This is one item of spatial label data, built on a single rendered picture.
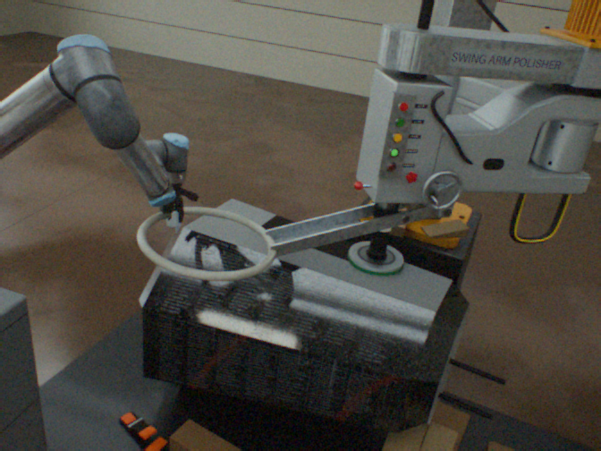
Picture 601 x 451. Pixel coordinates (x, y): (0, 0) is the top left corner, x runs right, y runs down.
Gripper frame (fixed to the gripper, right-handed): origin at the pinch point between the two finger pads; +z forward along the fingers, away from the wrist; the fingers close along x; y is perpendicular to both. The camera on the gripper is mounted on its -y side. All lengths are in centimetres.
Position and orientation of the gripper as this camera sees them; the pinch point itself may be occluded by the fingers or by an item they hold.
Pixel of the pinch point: (173, 225)
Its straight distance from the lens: 220.9
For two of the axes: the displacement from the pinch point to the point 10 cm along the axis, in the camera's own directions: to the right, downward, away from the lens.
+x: 6.6, 4.5, -6.0
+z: -1.8, 8.7, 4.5
